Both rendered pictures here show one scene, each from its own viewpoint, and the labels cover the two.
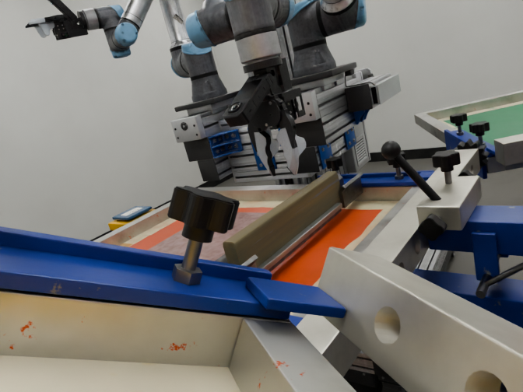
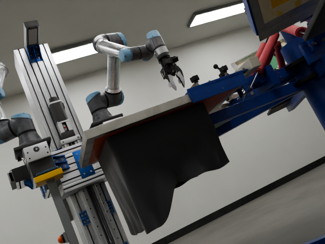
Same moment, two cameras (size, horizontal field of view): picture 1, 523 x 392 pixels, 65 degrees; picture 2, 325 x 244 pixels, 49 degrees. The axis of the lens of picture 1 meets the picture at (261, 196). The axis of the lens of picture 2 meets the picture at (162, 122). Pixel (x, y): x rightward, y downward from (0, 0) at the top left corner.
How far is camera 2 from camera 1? 180 cm
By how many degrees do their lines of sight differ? 68
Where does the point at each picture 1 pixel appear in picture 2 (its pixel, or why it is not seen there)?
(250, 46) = (164, 48)
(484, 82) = not seen: hidden behind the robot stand
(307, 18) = (100, 97)
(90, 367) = (261, 7)
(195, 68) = (27, 125)
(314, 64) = (109, 114)
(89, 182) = not seen: outside the picture
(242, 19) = (160, 41)
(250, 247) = not seen: hidden behind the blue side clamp
